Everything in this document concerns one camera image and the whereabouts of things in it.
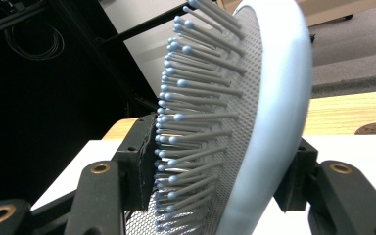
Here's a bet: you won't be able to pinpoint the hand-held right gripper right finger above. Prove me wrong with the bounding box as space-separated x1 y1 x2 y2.
273 136 319 213

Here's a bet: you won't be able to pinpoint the wooden table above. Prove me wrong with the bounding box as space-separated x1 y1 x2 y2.
102 89 376 141

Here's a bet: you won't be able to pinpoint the white cabinet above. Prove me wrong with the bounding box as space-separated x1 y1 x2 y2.
99 0 243 99

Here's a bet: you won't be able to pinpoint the coiled black cable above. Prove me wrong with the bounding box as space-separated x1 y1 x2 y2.
3 23 66 62

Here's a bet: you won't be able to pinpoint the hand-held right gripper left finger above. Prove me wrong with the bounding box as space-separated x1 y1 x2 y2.
111 112 160 212

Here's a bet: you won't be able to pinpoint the black stand legs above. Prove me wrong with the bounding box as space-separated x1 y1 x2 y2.
47 0 160 114

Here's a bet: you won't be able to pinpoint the light blue hairbrush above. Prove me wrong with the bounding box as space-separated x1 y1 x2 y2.
123 0 314 235

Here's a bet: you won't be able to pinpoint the black horizontal frame bar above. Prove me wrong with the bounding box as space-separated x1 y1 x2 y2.
99 2 192 47

